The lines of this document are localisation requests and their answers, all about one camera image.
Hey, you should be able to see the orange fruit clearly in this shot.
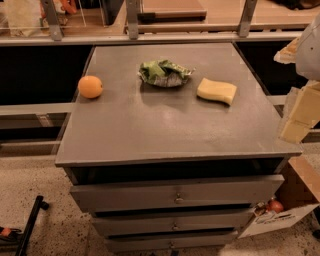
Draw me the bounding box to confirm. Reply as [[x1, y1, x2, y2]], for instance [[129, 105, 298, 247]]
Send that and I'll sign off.
[[78, 76, 103, 99]]

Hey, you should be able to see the top grey drawer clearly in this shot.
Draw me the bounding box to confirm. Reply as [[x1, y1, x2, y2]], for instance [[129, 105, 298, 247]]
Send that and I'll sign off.
[[70, 175, 284, 212]]

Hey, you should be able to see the grey drawer cabinet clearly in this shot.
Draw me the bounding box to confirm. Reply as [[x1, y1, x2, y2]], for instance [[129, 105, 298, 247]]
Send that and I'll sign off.
[[56, 43, 300, 240]]

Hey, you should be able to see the yellow sponge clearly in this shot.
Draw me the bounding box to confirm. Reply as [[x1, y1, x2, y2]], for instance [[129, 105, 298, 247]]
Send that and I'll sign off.
[[197, 78, 237, 105]]

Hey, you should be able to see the grey drawer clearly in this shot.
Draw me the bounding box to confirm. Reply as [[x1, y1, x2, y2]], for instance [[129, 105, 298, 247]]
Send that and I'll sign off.
[[92, 209, 252, 236], [105, 231, 238, 253], [70, 175, 284, 212]]

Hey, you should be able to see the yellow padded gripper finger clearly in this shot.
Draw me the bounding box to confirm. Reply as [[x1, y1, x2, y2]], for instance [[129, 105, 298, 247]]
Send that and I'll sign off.
[[279, 81, 320, 143]]

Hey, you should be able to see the middle grey drawer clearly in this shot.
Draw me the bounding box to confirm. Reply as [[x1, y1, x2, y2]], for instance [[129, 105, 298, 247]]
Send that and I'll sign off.
[[92, 209, 252, 236]]

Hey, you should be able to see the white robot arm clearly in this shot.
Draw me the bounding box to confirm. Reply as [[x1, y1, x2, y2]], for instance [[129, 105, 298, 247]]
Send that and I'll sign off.
[[274, 14, 320, 143]]

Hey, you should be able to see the metal railing frame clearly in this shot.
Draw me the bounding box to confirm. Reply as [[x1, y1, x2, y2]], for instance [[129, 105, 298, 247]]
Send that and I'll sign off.
[[0, 0, 320, 46]]

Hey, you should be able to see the cardboard box on floor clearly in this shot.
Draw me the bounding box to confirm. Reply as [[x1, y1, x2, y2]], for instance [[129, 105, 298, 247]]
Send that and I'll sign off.
[[240, 156, 320, 238]]

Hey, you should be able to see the black orange tool on floor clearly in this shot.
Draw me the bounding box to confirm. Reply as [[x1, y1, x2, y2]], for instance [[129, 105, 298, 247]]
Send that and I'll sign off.
[[0, 227, 22, 246]]

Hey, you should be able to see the bottom grey drawer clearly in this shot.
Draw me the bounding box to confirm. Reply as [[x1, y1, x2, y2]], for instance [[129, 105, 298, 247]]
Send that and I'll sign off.
[[105, 231, 238, 253]]

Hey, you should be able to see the red object in box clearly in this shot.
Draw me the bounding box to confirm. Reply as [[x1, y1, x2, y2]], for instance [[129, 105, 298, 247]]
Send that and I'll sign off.
[[268, 199, 284, 213]]

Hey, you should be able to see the black bar on floor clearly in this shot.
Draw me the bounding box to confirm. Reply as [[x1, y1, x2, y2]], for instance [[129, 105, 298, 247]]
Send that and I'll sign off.
[[15, 195, 49, 256]]

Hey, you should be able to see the crumpled green chip bag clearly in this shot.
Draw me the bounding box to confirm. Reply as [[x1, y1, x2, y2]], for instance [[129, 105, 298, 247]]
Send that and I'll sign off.
[[138, 60, 193, 88]]

